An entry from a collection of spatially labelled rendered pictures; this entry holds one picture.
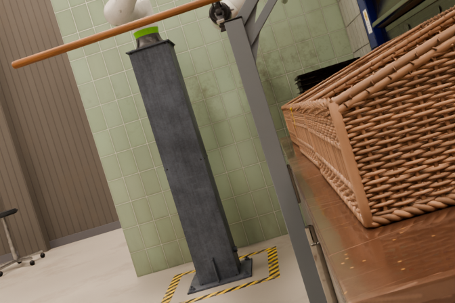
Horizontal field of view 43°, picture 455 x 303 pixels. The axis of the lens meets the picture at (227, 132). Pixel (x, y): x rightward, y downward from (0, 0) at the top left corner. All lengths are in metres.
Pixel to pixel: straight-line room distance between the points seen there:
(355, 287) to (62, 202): 5.78
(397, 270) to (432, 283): 0.05
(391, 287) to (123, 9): 2.38
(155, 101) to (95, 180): 3.36
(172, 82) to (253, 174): 0.88
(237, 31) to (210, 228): 1.69
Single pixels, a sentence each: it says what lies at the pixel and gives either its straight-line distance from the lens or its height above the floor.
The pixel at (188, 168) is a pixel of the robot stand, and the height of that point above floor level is 0.58.
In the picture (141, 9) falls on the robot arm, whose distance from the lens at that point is 2.86.
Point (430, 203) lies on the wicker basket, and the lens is 0.68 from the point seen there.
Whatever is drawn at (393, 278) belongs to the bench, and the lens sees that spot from 0.51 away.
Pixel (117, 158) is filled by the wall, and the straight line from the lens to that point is 3.48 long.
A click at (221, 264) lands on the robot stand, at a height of 0.08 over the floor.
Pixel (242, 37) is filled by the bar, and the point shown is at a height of 0.91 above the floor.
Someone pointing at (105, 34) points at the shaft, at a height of 1.18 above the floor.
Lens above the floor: 0.75
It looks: 1 degrees down
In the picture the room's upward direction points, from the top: 17 degrees counter-clockwise
